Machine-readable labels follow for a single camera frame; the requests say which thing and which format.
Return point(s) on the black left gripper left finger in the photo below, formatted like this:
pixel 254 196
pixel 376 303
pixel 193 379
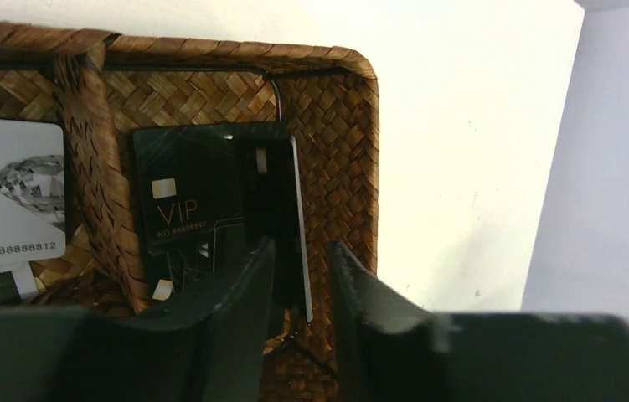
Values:
pixel 203 345

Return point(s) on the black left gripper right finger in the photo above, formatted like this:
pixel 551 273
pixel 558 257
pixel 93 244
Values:
pixel 389 349

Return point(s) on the black card with stripe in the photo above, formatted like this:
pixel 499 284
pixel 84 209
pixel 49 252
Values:
pixel 272 205

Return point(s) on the silver cards in basket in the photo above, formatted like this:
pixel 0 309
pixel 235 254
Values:
pixel 32 203

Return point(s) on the black items in basket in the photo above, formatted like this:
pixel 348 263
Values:
pixel 191 184

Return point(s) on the brown woven divided basket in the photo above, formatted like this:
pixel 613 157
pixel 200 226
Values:
pixel 102 86

